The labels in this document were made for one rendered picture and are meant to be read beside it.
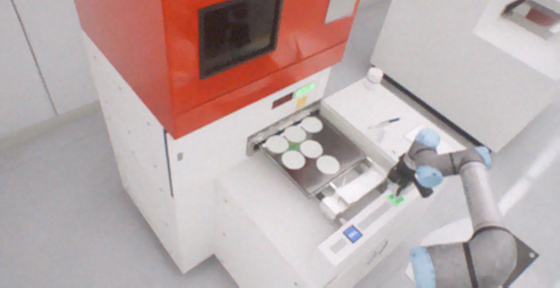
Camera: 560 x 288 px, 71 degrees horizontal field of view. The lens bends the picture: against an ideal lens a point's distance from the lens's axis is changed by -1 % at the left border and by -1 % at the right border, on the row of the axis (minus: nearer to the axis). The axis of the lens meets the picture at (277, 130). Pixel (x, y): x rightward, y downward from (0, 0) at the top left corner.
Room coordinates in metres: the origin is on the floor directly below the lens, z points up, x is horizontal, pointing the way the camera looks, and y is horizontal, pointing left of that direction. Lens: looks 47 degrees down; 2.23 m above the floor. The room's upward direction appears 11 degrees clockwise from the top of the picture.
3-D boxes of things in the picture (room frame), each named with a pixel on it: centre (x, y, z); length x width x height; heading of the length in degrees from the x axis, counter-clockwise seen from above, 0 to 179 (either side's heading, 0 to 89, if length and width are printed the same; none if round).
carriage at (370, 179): (1.02, -0.37, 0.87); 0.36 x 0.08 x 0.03; 138
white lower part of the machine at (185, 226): (1.38, 0.35, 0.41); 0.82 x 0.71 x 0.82; 138
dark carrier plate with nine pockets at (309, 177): (1.18, -0.16, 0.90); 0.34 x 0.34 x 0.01; 48
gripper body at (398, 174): (0.97, -0.50, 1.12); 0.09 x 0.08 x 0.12; 48
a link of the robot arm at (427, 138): (0.96, -0.50, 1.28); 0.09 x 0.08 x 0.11; 1
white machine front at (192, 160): (1.15, 0.09, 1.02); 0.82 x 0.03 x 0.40; 138
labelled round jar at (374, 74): (1.62, -0.43, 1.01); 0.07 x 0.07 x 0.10
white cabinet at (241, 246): (1.14, -0.33, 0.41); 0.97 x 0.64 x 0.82; 138
